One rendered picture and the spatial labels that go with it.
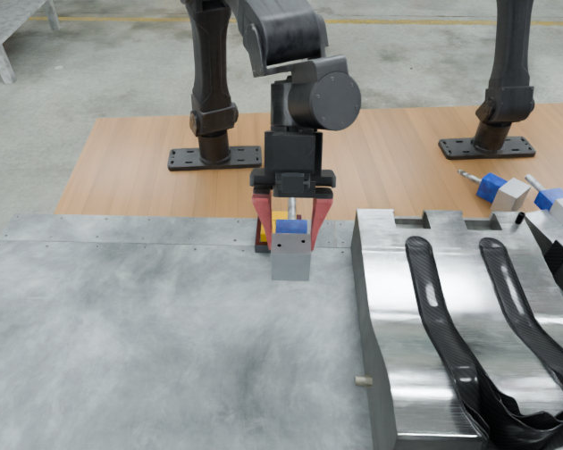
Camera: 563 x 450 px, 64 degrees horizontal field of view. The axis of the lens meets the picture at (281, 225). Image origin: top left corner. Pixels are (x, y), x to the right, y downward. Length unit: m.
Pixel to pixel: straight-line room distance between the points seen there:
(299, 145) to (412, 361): 0.26
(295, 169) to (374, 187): 0.49
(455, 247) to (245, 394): 0.36
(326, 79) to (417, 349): 0.31
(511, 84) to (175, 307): 0.75
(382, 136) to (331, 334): 0.56
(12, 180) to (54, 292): 1.83
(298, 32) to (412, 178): 0.53
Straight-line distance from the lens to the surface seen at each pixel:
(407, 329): 0.59
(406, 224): 0.76
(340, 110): 0.47
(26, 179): 2.58
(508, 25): 1.03
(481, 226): 0.80
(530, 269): 0.73
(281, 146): 0.45
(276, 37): 0.52
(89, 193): 0.98
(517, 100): 1.02
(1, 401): 0.72
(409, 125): 1.15
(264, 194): 0.55
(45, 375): 0.72
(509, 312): 0.67
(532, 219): 0.87
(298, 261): 0.57
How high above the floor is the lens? 1.37
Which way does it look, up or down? 43 degrees down
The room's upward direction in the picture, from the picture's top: straight up
